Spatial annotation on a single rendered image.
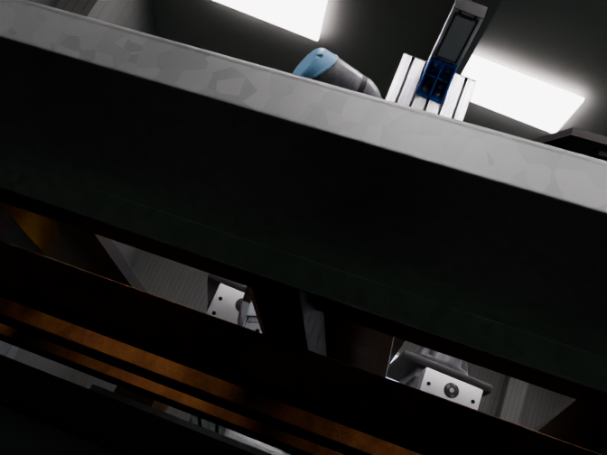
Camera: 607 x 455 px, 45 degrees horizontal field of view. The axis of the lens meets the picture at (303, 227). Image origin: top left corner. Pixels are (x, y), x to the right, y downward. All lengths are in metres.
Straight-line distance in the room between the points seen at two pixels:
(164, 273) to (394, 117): 11.35
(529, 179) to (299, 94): 0.13
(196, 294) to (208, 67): 11.18
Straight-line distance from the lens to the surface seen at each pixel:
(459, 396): 1.69
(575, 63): 6.89
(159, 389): 1.27
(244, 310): 1.33
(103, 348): 1.10
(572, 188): 0.40
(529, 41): 6.78
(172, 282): 11.67
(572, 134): 0.46
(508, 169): 0.39
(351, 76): 1.76
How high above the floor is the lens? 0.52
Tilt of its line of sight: 23 degrees up
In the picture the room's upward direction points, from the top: 23 degrees clockwise
